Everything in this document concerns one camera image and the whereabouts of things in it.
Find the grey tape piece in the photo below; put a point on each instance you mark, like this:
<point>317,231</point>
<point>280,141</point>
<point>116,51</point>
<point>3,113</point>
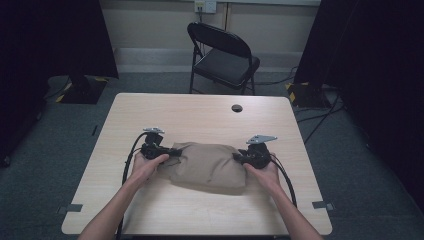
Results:
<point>71,208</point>
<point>321,205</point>

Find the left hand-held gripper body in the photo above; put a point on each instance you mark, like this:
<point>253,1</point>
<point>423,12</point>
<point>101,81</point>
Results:
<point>151,150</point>

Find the person's right hand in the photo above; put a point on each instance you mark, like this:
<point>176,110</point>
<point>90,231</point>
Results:
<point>268,178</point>

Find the black curtain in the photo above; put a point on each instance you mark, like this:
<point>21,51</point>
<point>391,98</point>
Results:
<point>50,40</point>
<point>376,83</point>

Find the person's left hand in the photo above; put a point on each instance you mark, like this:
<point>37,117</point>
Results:
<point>145,168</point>

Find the beige wall conduit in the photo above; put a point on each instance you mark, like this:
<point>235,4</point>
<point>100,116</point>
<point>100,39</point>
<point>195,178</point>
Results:
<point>228,16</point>

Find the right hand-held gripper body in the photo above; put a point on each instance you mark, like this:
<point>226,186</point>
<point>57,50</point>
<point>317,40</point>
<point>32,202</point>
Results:
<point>258,156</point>

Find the khaki pants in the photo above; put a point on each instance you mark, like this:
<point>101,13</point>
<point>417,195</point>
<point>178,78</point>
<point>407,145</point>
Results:
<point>206,166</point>

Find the black yellow-striped stand base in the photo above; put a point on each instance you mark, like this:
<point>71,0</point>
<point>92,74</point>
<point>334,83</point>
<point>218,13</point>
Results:
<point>308,95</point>
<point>83,91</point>

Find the white wall outlet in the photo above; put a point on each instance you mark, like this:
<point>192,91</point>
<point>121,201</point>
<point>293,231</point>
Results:
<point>205,6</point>

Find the black folding chair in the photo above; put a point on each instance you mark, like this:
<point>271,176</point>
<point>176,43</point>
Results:
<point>223,65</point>

